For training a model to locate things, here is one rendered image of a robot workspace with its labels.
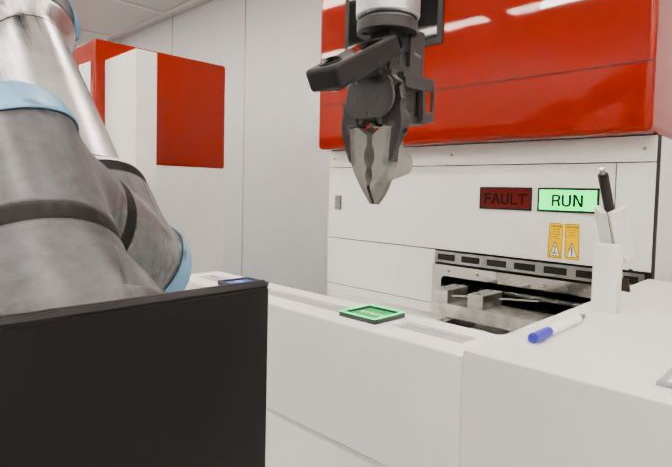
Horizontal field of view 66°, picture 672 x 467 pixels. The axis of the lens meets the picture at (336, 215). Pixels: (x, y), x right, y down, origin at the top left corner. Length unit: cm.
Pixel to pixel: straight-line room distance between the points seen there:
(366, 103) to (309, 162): 314
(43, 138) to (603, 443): 46
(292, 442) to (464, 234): 68
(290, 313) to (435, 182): 68
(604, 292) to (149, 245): 54
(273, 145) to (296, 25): 89
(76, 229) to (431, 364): 34
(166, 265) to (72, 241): 18
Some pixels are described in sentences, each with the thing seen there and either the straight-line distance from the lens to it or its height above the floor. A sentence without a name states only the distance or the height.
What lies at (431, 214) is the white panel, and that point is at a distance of 126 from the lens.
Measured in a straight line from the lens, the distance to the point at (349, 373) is 61.
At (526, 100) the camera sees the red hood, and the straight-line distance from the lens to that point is 111.
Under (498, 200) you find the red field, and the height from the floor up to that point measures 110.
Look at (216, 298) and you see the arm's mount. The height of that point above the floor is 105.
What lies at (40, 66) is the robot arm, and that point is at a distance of 66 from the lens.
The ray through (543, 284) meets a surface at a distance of 113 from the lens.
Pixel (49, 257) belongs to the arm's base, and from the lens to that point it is 31.
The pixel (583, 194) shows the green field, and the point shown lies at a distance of 111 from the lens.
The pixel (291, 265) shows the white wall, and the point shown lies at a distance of 391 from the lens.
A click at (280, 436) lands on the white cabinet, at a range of 73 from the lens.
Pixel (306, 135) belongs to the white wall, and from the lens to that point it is 379.
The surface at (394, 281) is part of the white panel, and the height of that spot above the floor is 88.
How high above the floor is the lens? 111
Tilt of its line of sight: 3 degrees down
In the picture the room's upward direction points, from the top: 1 degrees clockwise
